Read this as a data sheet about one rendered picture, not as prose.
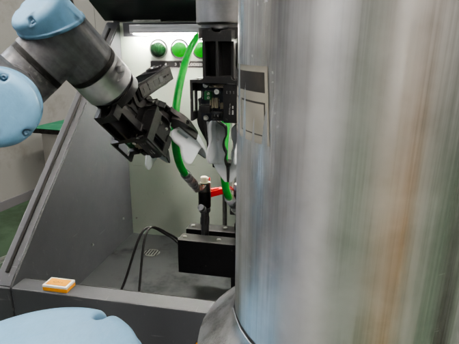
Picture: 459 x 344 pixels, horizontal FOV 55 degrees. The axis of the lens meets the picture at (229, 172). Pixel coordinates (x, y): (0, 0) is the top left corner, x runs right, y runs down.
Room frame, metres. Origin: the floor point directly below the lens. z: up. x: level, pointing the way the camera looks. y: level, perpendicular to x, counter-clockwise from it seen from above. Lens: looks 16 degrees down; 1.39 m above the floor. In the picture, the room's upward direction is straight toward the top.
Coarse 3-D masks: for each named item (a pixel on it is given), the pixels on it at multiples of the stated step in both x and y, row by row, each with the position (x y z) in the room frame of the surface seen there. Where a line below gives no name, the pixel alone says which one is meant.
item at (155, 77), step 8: (144, 72) 0.76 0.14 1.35; (152, 72) 0.74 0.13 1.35; (160, 72) 0.74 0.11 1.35; (168, 72) 0.76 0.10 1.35; (144, 80) 0.70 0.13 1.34; (152, 80) 0.71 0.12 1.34; (160, 80) 0.73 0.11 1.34; (168, 80) 0.76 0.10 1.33; (144, 88) 0.69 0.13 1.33; (152, 88) 0.71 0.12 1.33; (144, 96) 0.68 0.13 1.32
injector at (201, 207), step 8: (208, 184) 0.92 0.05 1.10; (200, 192) 0.92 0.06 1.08; (208, 192) 0.92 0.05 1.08; (200, 200) 0.92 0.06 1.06; (208, 200) 0.92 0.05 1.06; (200, 208) 0.90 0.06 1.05; (208, 208) 0.93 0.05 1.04; (208, 216) 0.93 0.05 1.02; (208, 224) 0.93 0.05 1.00; (208, 232) 0.93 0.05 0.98
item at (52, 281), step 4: (52, 280) 0.75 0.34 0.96; (56, 280) 0.75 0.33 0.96; (60, 280) 0.75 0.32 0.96; (64, 280) 0.75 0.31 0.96; (68, 280) 0.75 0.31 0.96; (48, 284) 0.74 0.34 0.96; (52, 284) 0.74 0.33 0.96; (56, 284) 0.74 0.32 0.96; (60, 284) 0.74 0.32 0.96; (64, 284) 0.74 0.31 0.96; (72, 284) 0.75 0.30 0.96; (44, 288) 0.74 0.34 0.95; (48, 288) 0.73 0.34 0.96; (52, 288) 0.73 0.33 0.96; (68, 288) 0.73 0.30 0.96; (64, 292) 0.73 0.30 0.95
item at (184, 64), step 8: (192, 40) 0.88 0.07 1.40; (192, 48) 0.85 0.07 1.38; (184, 56) 0.83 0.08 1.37; (184, 64) 0.82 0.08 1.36; (184, 72) 0.81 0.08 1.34; (176, 80) 0.80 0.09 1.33; (176, 88) 0.78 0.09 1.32; (176, 96) 0.78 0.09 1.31; (176, 104) 0.77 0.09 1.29; (176, 144) 0.76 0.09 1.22; (176, 152) 0.76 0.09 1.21; (176, 160) 0.77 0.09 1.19; (184, 168) 0.79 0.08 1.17; (184, 176) 0.80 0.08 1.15
